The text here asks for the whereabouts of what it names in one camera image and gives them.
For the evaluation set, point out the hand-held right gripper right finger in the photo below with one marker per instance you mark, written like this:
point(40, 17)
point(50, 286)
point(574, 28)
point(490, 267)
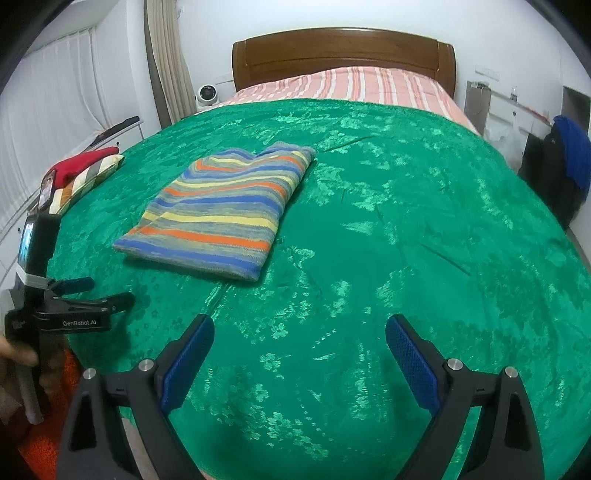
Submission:
point(413, 360)

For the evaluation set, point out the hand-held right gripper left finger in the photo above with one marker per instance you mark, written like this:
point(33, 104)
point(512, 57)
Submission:
point(187, 364)

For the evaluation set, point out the white round fan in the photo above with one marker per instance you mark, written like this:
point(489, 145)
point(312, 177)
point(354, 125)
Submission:
point(207, 96)

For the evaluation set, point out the person's left hand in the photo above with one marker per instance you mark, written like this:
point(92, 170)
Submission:
point(18, 353)

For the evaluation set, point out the wooden headboard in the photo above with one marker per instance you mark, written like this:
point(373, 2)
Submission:
point(341, 50)

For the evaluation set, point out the orange blanket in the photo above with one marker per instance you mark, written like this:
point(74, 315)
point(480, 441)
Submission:
point(51, 443)

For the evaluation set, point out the white cabinet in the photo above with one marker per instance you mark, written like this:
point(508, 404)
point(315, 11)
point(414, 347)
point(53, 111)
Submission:
point(512, 124)

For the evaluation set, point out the white wardrobe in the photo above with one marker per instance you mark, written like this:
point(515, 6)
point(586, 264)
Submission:
point(69, 92)

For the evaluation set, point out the pink striped bed sheet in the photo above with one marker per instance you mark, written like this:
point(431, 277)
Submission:
point(351, 83)

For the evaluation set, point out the red cloth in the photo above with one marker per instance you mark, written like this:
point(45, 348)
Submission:
point(81, 164)

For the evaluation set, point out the smartphone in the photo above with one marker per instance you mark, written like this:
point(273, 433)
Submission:
point(47, 191)

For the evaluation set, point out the black rod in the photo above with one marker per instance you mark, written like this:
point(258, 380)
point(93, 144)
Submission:
point(117, 127)

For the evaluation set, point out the beige curtain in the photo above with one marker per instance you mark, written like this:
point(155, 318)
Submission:
point(171, 69)

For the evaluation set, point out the dark jacket and blue cloth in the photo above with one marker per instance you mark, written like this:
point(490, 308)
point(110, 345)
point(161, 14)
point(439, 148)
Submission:
point(549, 170)

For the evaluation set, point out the striped knit sweater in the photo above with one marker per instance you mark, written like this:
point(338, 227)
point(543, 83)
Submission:
point(221, 212)

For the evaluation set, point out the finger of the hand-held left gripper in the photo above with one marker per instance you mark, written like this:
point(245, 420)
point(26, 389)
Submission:
point(101, 302)
point(74, 285)

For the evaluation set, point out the striped pillow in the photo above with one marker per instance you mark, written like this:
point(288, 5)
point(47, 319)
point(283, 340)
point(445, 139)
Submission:
point(87, 177)

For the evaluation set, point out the green floral bedspread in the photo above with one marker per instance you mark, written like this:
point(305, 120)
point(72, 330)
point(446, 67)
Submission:
point(369, 230)

